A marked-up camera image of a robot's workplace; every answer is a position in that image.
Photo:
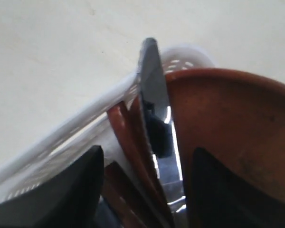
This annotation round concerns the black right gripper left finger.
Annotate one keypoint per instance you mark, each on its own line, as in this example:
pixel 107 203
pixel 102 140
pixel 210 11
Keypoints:
pixel 68 200

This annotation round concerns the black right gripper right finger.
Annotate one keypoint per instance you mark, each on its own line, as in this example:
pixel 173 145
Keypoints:
pixel 224 200

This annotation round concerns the silver table knife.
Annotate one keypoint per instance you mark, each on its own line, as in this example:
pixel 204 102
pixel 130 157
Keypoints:
pixel 158 125

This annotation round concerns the wooden chopstick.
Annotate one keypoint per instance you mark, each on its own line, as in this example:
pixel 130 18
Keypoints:
pixel 129 133
pixel 118 190

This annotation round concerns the white perforated plastic basket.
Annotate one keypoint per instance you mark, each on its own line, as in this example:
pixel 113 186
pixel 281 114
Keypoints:
pixel 58 150

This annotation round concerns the brown wooden plate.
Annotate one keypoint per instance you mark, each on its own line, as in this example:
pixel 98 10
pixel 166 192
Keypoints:
pixel 239 118

